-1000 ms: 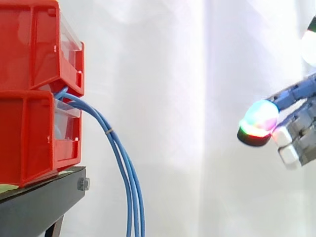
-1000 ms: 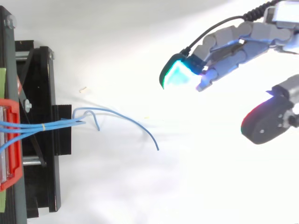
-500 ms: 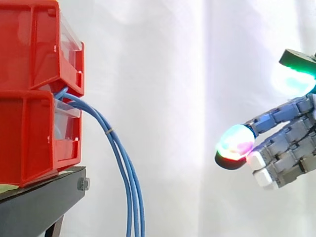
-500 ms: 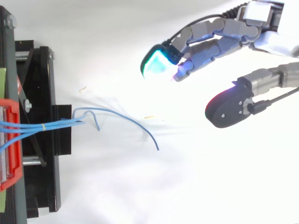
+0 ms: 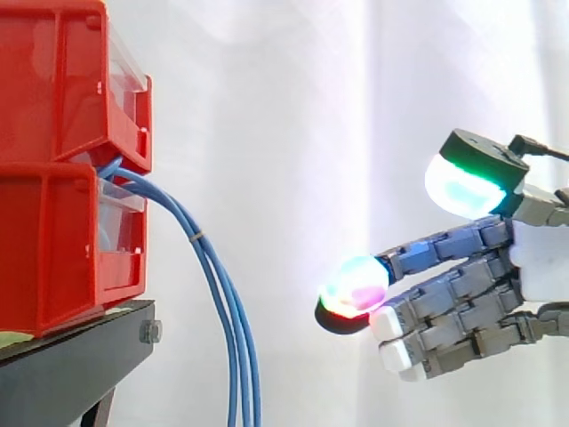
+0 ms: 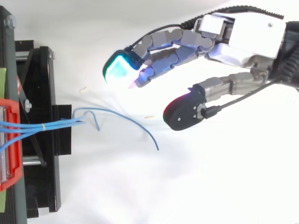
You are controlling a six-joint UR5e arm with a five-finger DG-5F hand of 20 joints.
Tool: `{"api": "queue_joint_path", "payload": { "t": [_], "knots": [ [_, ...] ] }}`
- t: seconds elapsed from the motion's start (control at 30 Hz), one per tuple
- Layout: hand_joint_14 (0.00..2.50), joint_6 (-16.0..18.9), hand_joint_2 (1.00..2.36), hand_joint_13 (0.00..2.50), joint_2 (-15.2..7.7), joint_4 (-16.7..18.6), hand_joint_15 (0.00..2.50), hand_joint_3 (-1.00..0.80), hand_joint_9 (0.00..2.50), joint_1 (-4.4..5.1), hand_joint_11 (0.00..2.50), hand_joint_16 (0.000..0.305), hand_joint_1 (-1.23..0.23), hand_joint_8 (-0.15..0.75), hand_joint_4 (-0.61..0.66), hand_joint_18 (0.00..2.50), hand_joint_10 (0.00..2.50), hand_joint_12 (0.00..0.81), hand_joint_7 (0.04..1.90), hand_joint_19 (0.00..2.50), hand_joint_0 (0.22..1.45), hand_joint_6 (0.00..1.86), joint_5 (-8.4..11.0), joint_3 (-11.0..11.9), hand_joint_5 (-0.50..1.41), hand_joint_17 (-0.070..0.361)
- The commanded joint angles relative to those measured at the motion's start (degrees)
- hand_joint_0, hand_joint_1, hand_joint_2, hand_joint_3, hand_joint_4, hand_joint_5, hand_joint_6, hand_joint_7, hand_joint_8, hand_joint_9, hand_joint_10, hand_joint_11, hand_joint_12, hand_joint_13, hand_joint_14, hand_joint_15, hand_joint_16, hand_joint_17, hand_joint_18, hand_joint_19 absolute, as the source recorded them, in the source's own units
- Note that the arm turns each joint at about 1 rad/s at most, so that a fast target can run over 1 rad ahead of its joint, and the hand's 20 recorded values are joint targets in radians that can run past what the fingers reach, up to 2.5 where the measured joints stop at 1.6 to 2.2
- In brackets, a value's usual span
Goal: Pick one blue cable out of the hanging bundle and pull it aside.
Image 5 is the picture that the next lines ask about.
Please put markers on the black stand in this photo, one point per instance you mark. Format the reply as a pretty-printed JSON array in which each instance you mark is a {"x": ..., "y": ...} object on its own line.
[{"x": 66, "y": 369}]

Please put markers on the red bin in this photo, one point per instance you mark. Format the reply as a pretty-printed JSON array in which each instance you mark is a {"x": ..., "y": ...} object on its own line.
[
  {"x": 49, "y": 249},
  {"x": 53, "y": 80}
]

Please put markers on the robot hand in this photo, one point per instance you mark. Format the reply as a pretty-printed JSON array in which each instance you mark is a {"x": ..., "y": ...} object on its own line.
[{"x": 467, "y": 284}]

